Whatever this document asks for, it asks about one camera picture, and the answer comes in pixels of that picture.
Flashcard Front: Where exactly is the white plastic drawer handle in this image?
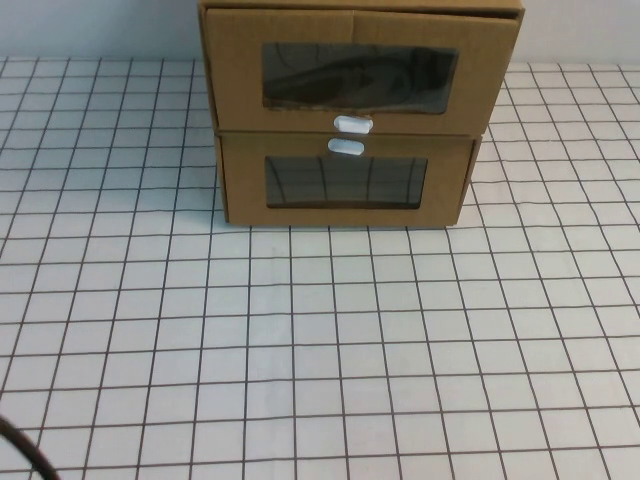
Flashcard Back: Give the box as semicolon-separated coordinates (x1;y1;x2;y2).
326;136;366;158
333;114;375;135

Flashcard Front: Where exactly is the cardboard drawer with window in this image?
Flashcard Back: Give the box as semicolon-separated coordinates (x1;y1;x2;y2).
220;133;476;227
204;7;520;127

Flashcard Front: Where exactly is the black left camera cable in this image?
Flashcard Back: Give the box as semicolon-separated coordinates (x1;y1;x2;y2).
0;417;60;480

